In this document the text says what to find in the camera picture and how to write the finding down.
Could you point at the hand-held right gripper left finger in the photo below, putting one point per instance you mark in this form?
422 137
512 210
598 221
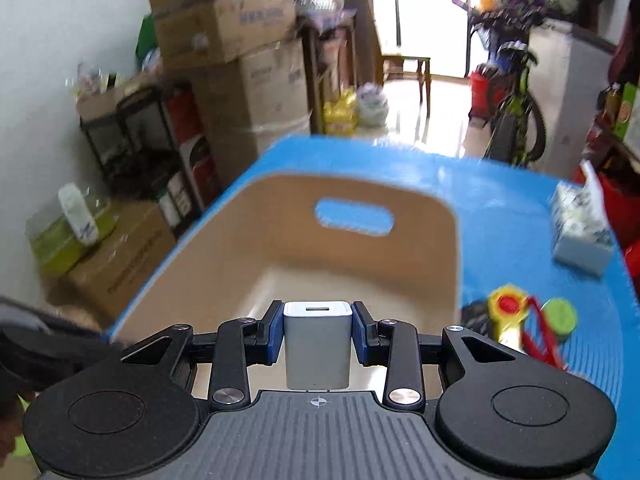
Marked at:
272 335

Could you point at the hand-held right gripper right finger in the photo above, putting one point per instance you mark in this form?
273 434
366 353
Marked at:
361 335

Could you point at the white charger block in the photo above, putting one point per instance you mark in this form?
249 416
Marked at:
317 345

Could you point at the beige storage bin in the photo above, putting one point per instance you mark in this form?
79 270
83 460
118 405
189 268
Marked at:
250 240

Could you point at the yellow toy with red button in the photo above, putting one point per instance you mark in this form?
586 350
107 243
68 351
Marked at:
500 321

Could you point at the red plastic toy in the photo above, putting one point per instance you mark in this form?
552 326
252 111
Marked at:
550 340

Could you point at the green round lid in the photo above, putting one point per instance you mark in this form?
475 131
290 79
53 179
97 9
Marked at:
562 316

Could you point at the clear container with green lid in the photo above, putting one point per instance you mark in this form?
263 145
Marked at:
55 245

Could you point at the small black object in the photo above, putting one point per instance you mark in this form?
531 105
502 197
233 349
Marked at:
475 317

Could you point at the plain brown cardboard box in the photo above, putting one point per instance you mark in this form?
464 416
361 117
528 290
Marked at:
125 265

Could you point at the white plastic bottle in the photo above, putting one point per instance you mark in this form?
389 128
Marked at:
77 212

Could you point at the red gift boxes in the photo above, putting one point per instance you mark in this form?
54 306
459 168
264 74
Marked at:
197 160

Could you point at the blue baking mat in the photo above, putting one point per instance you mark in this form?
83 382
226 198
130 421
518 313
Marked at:
500 195

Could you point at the black metal shelf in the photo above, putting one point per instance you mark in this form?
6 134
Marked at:
145 160

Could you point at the yellow bottles on floor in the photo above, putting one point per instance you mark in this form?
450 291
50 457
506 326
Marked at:
341 112

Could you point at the white plastic bag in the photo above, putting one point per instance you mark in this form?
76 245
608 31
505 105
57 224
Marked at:
372 105

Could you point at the large white cardboard box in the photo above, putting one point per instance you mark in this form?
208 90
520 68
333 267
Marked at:
260 105

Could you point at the white tissue pack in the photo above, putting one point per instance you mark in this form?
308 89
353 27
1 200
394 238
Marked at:
580 230

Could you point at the red bucket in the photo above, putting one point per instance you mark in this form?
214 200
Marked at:
482 95

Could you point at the wooden stool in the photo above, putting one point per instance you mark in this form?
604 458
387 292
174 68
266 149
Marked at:
422 72

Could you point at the green and black bicycle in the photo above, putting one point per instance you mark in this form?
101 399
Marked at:
510 110

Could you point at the dark wooden shelf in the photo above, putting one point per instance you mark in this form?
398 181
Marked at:
330 55

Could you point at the red plastic basin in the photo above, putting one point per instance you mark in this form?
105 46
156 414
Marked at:
617 195

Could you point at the white cabinet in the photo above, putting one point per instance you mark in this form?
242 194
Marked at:
570 90

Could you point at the glass balcony door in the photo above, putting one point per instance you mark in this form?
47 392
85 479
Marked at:
440 20

